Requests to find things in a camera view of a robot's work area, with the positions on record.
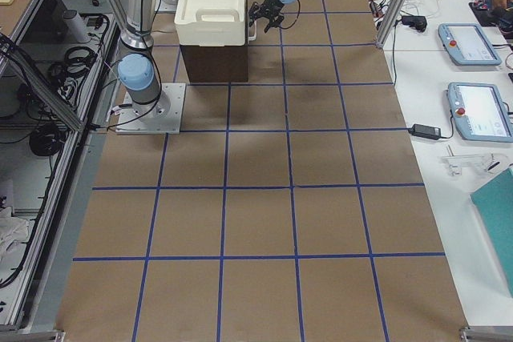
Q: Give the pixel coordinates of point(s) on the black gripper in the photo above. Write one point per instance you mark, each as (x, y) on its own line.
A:
(268, 10)

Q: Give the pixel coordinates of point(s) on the dark wooden drawer cabinet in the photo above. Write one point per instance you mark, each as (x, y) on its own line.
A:
(216, 63)

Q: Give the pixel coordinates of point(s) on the white plastic storage box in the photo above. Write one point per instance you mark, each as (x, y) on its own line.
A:
(211, 22)

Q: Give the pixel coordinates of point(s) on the grey cylinder speaker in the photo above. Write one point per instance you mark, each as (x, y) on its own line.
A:
(76, 25)

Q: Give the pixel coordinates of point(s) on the upper teach pendant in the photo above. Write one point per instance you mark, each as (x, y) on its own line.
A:
(467, 45)

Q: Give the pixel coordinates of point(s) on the teach pendant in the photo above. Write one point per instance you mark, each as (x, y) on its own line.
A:
(479, 113)
(467, 45)

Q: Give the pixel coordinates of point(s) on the black power adapter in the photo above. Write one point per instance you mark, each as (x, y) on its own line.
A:
(426, 132)

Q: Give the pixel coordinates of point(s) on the lower teach pendant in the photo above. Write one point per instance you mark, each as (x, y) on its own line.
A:
(479, 113)

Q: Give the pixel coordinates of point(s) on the clear acrylic part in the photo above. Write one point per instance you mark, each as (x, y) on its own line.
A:
(488, 163)

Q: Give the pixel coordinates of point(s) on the teal foam board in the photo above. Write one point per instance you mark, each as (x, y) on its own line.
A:
(494, 203)

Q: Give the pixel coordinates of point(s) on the white crumpled cloth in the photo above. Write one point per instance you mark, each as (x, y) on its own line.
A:
(14, 232)

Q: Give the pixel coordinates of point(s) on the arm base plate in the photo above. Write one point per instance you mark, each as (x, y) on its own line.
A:
(165, 117)

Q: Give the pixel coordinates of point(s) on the aluminium frame post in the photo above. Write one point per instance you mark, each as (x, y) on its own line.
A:
(397, 1)

